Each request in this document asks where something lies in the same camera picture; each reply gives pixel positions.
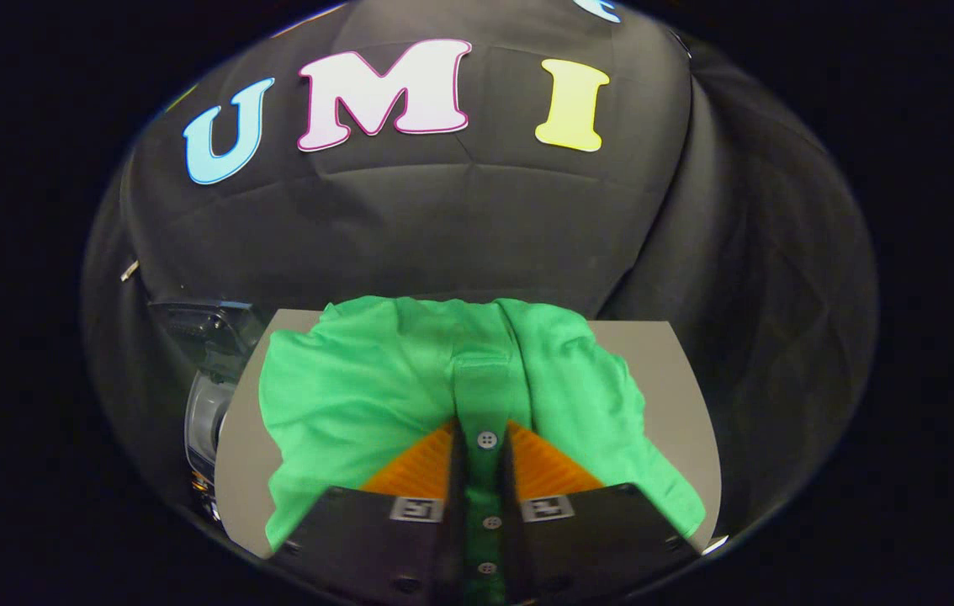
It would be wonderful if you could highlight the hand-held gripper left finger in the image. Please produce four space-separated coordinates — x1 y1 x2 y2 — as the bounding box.
275 418 469 606

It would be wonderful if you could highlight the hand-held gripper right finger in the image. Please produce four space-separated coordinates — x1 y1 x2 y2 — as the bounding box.
501 418 697 603

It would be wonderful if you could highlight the green polo shirt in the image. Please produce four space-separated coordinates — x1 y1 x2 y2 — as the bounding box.
258 295 707 606

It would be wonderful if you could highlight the black backdrop cloth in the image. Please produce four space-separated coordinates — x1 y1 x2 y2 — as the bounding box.
80 0 880 540

